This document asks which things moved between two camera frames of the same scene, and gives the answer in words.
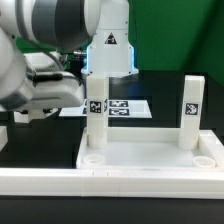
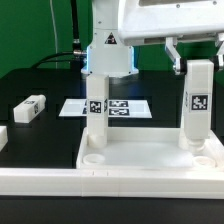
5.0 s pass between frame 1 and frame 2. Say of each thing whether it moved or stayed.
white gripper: moved
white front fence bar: stayed
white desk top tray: stayed
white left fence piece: stayed
